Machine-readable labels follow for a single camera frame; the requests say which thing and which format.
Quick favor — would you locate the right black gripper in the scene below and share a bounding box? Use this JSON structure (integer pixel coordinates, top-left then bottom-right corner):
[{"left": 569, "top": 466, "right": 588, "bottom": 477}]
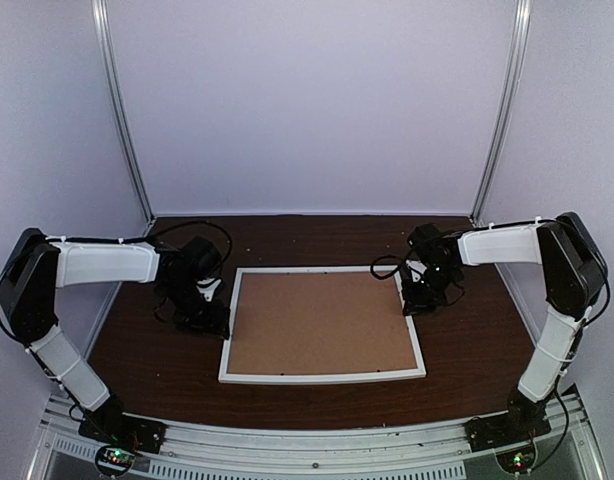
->
[{"left": 403, "top": 264, "right": 462, "bottom": 316}]

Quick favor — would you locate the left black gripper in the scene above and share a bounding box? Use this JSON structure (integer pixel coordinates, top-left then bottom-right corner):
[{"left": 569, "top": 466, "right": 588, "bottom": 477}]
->
[{"left": 160, "top": 278, "right": 230, "bottom": 339}]

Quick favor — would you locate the brown fibreboard backing board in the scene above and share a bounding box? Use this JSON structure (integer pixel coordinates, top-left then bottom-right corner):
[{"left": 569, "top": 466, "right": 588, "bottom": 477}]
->
[{"left": 226, "top": 272, "right": 420, "bottom": 375}]

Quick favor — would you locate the white picture frame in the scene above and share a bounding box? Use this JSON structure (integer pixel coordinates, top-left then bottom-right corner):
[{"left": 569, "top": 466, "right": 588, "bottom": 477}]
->
[{"left": 217, "top": 265, "right": 427, "bottom": 386}]

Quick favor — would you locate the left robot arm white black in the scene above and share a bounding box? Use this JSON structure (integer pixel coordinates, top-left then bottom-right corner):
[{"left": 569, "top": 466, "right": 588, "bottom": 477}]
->
[{"left": 0, "top": 228, "right": 231, "bottom": 444}]

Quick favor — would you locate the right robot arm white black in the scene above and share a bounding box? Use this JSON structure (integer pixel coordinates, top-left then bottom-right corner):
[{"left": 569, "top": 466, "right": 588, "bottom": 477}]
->
[{"left": 405, "top": 212, "right": 608, "bottom": 442}]

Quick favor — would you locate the left controller board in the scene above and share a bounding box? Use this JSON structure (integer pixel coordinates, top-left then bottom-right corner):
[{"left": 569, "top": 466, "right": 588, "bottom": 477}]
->
[{"left": 94, "top": 445, "right": 137, "bottom": 477}]

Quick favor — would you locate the controller board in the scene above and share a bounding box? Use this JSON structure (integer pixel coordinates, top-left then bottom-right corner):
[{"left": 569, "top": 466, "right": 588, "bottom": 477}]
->
[
  {"left": 496, "top": 445, "right": 537, "bottom": 475},
  {"left": 94, "top": 445, "right": 137, "bottom": 477}
]

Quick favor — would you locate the right controller board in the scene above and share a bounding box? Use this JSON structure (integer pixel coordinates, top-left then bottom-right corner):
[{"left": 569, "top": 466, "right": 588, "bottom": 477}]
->
[{"left": 496, "top": 445, "right": 537, "bottom": 475}]

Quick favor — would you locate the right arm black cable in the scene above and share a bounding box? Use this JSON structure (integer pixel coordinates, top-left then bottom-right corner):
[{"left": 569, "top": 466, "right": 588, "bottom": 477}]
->
[{"left": 369, "top": 254, "right": 413, "bottom": 282}]

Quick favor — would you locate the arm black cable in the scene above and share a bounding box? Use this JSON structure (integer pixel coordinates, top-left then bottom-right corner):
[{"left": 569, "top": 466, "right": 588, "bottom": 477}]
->
[
  {"left": 136, "top": 219, "right": 233, "bottom": 271},
  {"left": 369, "top": 254, "right": 413, "bottom": 282}
]

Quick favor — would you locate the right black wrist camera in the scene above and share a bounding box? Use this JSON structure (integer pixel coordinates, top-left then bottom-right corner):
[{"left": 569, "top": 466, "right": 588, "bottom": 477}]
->
[{"left": 407, "top": 223, "right": 444, "bottom": 256}]

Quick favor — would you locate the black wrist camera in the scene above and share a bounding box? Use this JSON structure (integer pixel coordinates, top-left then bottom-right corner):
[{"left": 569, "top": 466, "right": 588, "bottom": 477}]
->
[
  {"left": 181, "top": 236, "right": 222, "bottom": 278},
  {"left": 407, "top": 223, "right": 444, "bottom": 256}
]

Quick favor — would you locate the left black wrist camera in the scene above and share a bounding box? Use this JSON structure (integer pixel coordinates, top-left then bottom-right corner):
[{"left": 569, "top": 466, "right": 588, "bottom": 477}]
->
[{"left": 181, "top": 236, "right": 222, "bottom": 278}]

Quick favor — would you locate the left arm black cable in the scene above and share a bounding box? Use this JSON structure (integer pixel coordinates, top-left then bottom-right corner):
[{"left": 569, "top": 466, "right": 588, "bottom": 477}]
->
[{"left": 136, "top": 219, "right": 233, "bottom": 271}]

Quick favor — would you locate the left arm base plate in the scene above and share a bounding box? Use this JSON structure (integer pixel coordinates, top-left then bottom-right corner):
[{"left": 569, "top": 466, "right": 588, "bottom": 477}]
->
[{"left": 78, "top": 409, "right": 166, "bottom": 454}]

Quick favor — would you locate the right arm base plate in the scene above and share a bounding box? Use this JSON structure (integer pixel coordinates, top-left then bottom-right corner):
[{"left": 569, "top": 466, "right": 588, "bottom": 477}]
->
[{"left": 464, "top": 413, "right": 551, "bottom": 452}]

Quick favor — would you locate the front aluminium rail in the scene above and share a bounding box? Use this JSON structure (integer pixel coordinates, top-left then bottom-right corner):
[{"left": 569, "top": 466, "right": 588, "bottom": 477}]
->
[{"left": 31, "top": 394, "right": 603, "bottom": 480}]

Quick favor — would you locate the right aluminium corner post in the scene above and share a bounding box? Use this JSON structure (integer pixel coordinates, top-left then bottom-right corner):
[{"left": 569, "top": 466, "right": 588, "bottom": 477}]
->
[{"left": 470, "top": 0, "right": 532, "bottom": 225}]

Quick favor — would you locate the aluminium corner post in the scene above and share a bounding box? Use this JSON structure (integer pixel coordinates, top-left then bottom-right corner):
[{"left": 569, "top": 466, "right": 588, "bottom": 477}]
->
[
  {"left": 91, "top": 0, "right": 155, "bottom": 224},
  {"left": 470, "top": 0, "right": 532, "bottom": 225}
]

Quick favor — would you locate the left aluminium corner post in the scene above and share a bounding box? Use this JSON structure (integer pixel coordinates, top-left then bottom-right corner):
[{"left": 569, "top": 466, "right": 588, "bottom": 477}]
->
[{"left": 91, "top": 0, "right": 155, "bottom": 224}]

